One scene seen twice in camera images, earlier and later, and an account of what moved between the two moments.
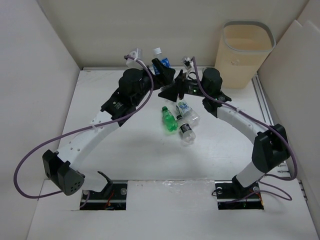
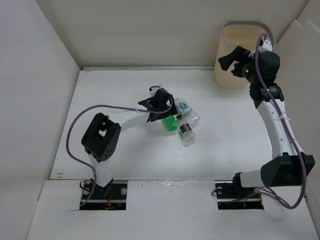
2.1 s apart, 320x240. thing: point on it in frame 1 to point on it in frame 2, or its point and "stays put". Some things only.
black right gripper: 172,93 to 226,61
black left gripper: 165,76 to 172,112
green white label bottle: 189,115 stays put
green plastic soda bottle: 170,121 stays put
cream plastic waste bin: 244,46 stays put
